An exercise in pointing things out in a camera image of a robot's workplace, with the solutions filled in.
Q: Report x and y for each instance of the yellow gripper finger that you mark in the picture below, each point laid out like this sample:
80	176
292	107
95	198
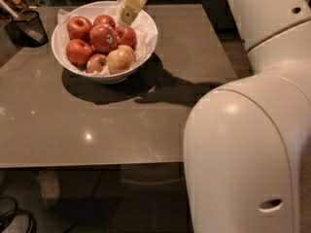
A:
129	11

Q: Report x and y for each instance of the red apple with sticker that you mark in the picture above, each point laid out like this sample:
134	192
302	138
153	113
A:
103	38

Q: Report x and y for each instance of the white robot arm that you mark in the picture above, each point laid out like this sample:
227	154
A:
244	141

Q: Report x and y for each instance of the white paper bowl liner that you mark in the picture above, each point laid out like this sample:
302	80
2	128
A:
142	26

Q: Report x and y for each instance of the red apple back middle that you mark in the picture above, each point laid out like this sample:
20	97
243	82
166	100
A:
104	19

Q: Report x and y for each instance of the red apple back right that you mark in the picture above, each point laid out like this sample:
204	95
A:
126	36

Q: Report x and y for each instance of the white ceramic bowl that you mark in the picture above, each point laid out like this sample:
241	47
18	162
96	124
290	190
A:
147	33

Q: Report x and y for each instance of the red apple back left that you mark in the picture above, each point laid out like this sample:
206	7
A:
79	28

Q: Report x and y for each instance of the yellowish apple front right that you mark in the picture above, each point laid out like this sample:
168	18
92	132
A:
121	59

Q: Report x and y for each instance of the small red apple front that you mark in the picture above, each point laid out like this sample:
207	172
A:
96	63

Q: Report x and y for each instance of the red apple front left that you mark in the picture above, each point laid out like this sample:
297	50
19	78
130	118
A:
78	52

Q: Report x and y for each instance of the black mesh pen holder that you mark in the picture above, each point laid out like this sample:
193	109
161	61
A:
29	32

